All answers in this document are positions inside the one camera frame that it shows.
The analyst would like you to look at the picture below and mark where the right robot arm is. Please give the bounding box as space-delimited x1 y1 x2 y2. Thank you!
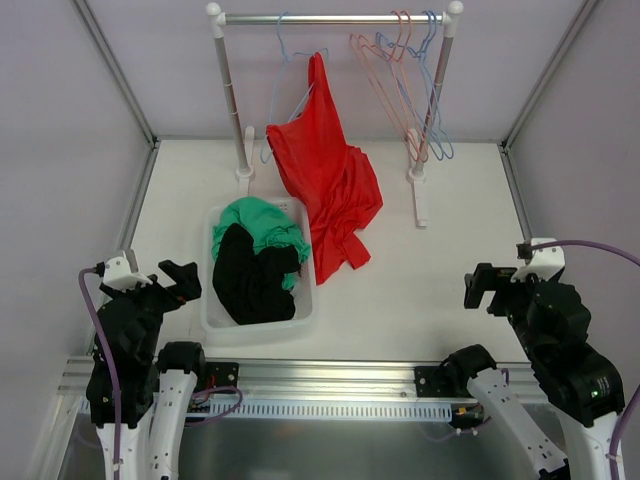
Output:
426 263 625 479

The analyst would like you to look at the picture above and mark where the pink hanger of green top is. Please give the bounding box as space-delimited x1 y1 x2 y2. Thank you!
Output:
348 9 426 161

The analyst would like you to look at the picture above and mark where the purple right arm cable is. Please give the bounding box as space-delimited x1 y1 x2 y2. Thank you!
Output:
529 239 640 480

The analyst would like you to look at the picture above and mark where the light blue hanger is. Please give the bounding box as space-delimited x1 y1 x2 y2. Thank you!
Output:
418 10 454 164
372 11 451 165

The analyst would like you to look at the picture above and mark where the black tank top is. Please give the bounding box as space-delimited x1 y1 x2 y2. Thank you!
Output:
212 223 300 326

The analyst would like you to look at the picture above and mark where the aluminium mounting rail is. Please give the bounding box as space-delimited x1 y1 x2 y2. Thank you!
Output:
56 356 547 404

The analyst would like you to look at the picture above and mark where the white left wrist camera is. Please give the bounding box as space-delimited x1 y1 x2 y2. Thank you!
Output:
99 249 152 291

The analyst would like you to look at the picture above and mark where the white slotted cable duct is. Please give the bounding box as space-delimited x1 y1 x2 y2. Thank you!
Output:
187 397 453 423

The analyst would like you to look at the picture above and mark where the white plastic basket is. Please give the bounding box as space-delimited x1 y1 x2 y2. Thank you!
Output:
199 206 317 346

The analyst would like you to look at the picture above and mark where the blue hanger of red top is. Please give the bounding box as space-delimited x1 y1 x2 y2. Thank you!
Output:
259 10 329 165

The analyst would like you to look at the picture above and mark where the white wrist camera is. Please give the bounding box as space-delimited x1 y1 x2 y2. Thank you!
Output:
99 249 152 291
510 238 566 283

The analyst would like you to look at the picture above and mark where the pink hanger of black top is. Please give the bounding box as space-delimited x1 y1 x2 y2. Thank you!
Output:
359 9 431 163

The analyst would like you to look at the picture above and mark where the white clothes rack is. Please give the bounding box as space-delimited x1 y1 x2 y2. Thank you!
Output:
206 1 464 229

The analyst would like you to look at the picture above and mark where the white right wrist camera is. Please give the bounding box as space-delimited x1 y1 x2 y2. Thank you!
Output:
510 238 566 283

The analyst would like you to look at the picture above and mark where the red tank top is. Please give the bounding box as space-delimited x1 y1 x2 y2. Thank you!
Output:
266 53 383 285

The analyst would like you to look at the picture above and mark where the green tank top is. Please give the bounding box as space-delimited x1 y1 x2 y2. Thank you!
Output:
210 196 311 264

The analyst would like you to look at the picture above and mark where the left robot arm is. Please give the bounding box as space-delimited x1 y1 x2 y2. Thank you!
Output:
78 253 208 479

